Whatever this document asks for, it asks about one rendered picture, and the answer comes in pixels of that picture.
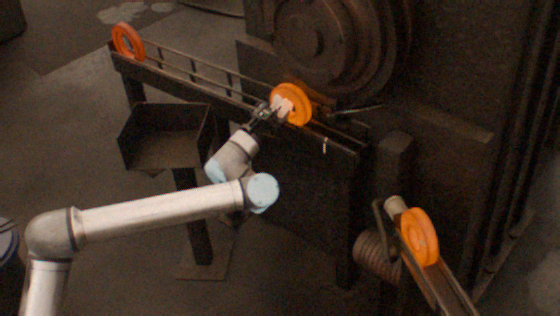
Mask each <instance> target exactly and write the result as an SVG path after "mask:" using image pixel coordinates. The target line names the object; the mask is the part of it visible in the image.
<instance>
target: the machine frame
mask: <svg viewBox="0 0 560 316"><path fill-rule="evenodd" d="M242 1H243V10H244V19H245V29H246V33H245V34H243V35H242V36H240V37H238V38H235V48H236V55H237V64H238V71H239V75H243V76H246V77H249V78H251V79H254V80H258V81H261V82H263V83H266V84H269V85H273V86H275V87H277V86H278V85H280V84H282V83H291V84H294V85H295V86H297V87H298V88H301V89H302V90H303V92H304V93H305V95H306V96H307V98H308V99H310V100H313V101H317V102H319V103H322V104H323V106H324V104H325V106H328V107H330V108H332V111H329V110H325V109H323V107H322V108H321V107H318V111H319V120H318V122H320V123H322V124H325V125H328V126H330V127H332V128H334V129H336V130H338V131H342V133H344V134H346V135H348V136H350V137H352V138H355V139H358V140H359V139H361V125H359V124H357V123H355V122H352V120H353V119H357V120H359V121H361V122H364V123H366V124H369V125H371V126H373V129H369V128H366V141H365V142H364V143H367V142H369V141H371V158H369V160H367V161H366V162H365V163H364V164H363V165H362V166H361V167H360V179H359V214H358V237H359V236H360V235H361V233H362V232H363V231H365V230H368V228H371V227H374V228H378V225H377V222H376V219H375V216H374V211H373V208H372V205H371V204H372V203H373V202H372V201H373V199H375V188H376V169H377V150H378V144H379V142H380V141H383V140H384V139H385V138H386V137H387V136H388V135H389V134H390V133H391V131H392V130H394V129H399V130H401V131H403V133H405V134H408V135H411V136H413V137H415V138H416V146H415V155H414V165H413V175H412V184H410V193H409V195H408V197H407V198H406V199H405V200H404V204H405V206H406V207H407V209H411V208H420V209H421V210H423V211H424V212H425V214H426V215H428V216H429V219H430V221H431V223H432V225H433V227H434V229H435V232H436V237H437V241H438V250H439V252H438V253H439V255H440V256H441V258H442V259H443V261H444V262H445V264H446V265H448V267H447V268H449V269H450V271H451V272H452V274H453V275H454V277H455V278H456V280H457V281H458V283H459V284H460V286H461V287H462V290H463V291H464V292H465V293H466V295H467V296H468V299H469V300H470V302H472V303H473V305H474V306H475V308H476V309H477V307H478V305H479V304H480V302H481V301H482V299H483V298H484V296H485V295H486V292H487V291H489V289H490V287H491V286H492V284H493V283H494V281H495V280H496V278H497V277H498V274H499V273H500V271H501V270H502V268H504V266H505V265H506V263H507V262H508V260H509V258H510V256H511V255H512V253H513V252H514V250H515V249H516V247H517V245H518V244H520V241H521V240H522V238H523V237H524V235H525V234H526V232H527V231H528V229H529V226H530V225H531V223H532V222H533V220H534V217H535V214H537V209H534V208H532V207H530V206H527V205H526V204H527V201H528V198H529V195H530V190H531V187H533V184H534V180H535V176H536V173H537V169H538V166H539V163H540V158H541V155H542V152H543V149H544V144H545V141H546V138H547V134H548V130H549V127H550V123H551V120H552V117H554V113H555V109H556V106H557V103H558V99H559V95H560V0H413V1H414V7H416V28H415V34H414V38H412V41H411V44H410V50H409V54H408V57H407V60H406V63H405V65H404V67H403V69H402V70H401V72H400V73H399V74H398V75H396V77H395V78H394V79H393V80H392V81H391V82H390V83H388V84H387V85H385V86H384V87H383V88H381V89H380V90H379V92H377V93H376V94H375V95H373V96H372V97H370V98H366V99H364V100H360V101H351V108H354V107H359V106H363V104H367V103H372V102H377V104H382V105H383V103H388V102H389V103H390V106H388V107H383V108H376V109H371V110H364V111H359V112H352V113H351V123H349V122H347V121H345V120H344V116H343V114H340V115H338V116H337V117H336V119H335V120H334V121H333V122H332V123H331V124H330V125H329V124H328V122H329V121H330V120H331V119H332V117H333V116H331V117H328V116H326V113H332V112H336V111H340V110H343V108H344V101H339V100H334V99H331V98H328V97H325V96H323V95H321V94H319V93H317V92H315V90H314V89H311V88H310V87H308V86H307V85H305V84H304V83H303V82H302V81H301V80H300V79H297V78H296V77H294V75H293V73H291V72H290V71H289V70H288V69H287V68H286V67H284V66H283V65H282V63H281V62H280V60H279V59H278V57H277V56H276V54H275V52H274V51H273V49H272V47H271V44H270V41H268V40H267V38H266V32H265V26H264V22H263V18H262V14H261V7H260V0H242ZM259 149H260V150H259V152H258V153H256V154H255V155H254V156H253V157H252V158H251V159H250V161H251V168H252V171H253V172H255V174H257V175H258V174H267V175H269V176H272V177H274V178H275V179H276V181H277V182H278V185H279V194H278V197H277V199H276V200H275V202H274V203H273V204H272V205H269V206H268V207H267V208H266V209H265V210H264V211H262V212H261V214H262V215H264V216H266V218H267V219H270V220H272V221H273V222H275V223H277V224H278V225H280V226H282V227H283V228H286V229H288V231H289V232H291V233H293V234H294V235H296V236H299V237H300V238H302V239H304V240H305V241H307V242H309V243H310V244H313V246H315V247H316V248H318V249H320V250H321V251H323V252H325V253H327V254H329V255H331V256H332V257H334V258H335V171H334V167H332V166H330V165H328V164H325V163H323V162H321V161H319V160H317V158H315V157H312V156H310V155H308V154H306V153H304V152H301V151H298V150H296V149H294V148H291V147H289V146H287V144H283V143H281V142H280V143H279V146H278V147H277V146H270V144H268V143H264V142H261V144H260V146H259Z"/></svg>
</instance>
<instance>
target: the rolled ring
mask: <svg viewBox="0 0 560 316"><path fill-rule="evenodd" d="M123 34H125V35H126V36H127V37H128V39H129V40H130V41H131V43H132V45H133V48H134V52H135V55H133V54H132V53H131V52H130V51H129V50H128V48H127V47H126V44H125V42H124V39H123ZM111 35H113V36H112V39H113V42H115V43H114V46H116V47H115V48H117V50H118V51H119V53H120V54H122V55H125V56H127V57H130V58H132V59H135V60H137V61H140V62H143V61H144V60H145V59H146V51H145V46H144V44H143V41H142V39H141V38H139V36H138V35H137V33H136V32H135V31H134V30H133V28H132V27H131V26H130V25H129V24H127V23H124V22H121V23H119V24H116V25H115V27H114V28H113V31H112V33H111Z"/></svg>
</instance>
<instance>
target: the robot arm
mask: <svg viewBox="0 0 560 316"><path fill-rule="evenodd" d="M258 105H259V107H258V108H256V109H255V110H254V111H253V109H254V108H255V107H257V106H258ZM292 107H293V103H292V102H291V101H290V100H288V99H287V98H284V99H282V98H281V97H280V96H279V95H278V94H277V95H275V96H274V102H273V105H272V106H270V107H268V106H267V103H265V102H261V100H260V101H259V102H258V103H257V105H255V106H254V107H253V108H252V109H251V110H250V111H249V112H250V114H251V116H252V120H251V121H250V122H249V123H248V124H247V125H246V124H243V125H241V126H240V127H241V129H243V130H237V132H236V133H235V134H234V135H233V136H232V137H231V138H230V139H229V141H228V142H227V143H225V144H224V145H223V147H222V148H221V149H220V150H219V151H218V152H217V153H216V154H215V155H214V156H213V157H211V159H210V162H208V163H207V164H206V165H205V167H204V169H205V172H206V174H207V177H209V178H210V179H211V180H212V182H213V183H214V185H209V186H203V187H198V188H193V189H187V190H182V191H177V193H172V194H166V195H161V196H156V197H152V198H146V199H141V200H136V201H131V202H126V203H120V204H115V205H110V206H105V207H100V208H95V209H90V210H84V211H79V210H78V209H76V208H74V207H71V208H66V209H61V210H57V211H52V212H48V213H44V214H42V215H38V216H36V217H35V218H33V219H32V220H31V221H30V222H29V223H28V225H27V227H26V229H25V232H24V240H26V243H27V245H28V247H29V253H28V265H27V270H26V275H25V282H24V287H23V292H22V297H21V302H20V307H19V313H18V316H63V311H64V305H65V300H66V294H67V288H68V282H69V277H70V271H71V264H72V263H73V259H74V254H75V252H78V251H82V250H83V249H84V248H85V246H86V245H87V244H89V243H94V242H98V241H103V240H107V239H113V238H117V237H122V236H126V235H131V234H135V233H141V232H145V231H150V230H154V229H159V228H163V227H169V226H173V224H175V225H178V223H182V222H188V221H192V220H197V219H201V218H207V217H211V216H216V215H220V214H226V213H231V212H235V211H244V210H248V209H250V210H251V211H253V212H254V213H261V212H262V211H264V210H265V209H266V208H267V207H268V206H269V205H272V204H273V203H274V202H275V200H276V199H277V197H278V194H279V185H278V182H277V181H276V179H275V178H274V177H272V176H269V175H267V174H258V175H257V174H255V172H253V171H252V170H251V169H250V168H249V167H248V166H247V164H248V162H249V161H250V159H251V158H252V157H253V156H254V155H255V154H256V153H258V152H259V150H260V149H259V146H260V144H261V142H264V143H268V144H270V146H277V147H278V146H279V143H280V141H281V139H279V138H278V137H277V136H276V135H271V134H274V133H276V131H277V130H278V129H281V127H282V126H284V125H285V124H287V122H288V121H289V117H290V115H291V111H292ZM278 116H279V119H278ZM269 134H270V135H269Z"/></svg>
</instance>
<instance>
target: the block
mask: <svg viewBox="0 0 560 316"><path fill-rule="evenodd" d="M415 146H416V138H415V137H413V136H411V135H408V134H405V133H403V131H401V130H399V129H394V130H392V131H391V133H390V134H389V135H388V136H387V137H386V138H385V139H384V140H383V141H380V142H379V144H378V150H377V169H376V188H375V198H378V197H380V196H385V197H386V200H387V199H388V198H390V197H392V196H401V197H402V198H403V200H405V199H406V198H407V197H408V195H409V193H410V184H412V175H413V165H414V155H415Z"/></svg>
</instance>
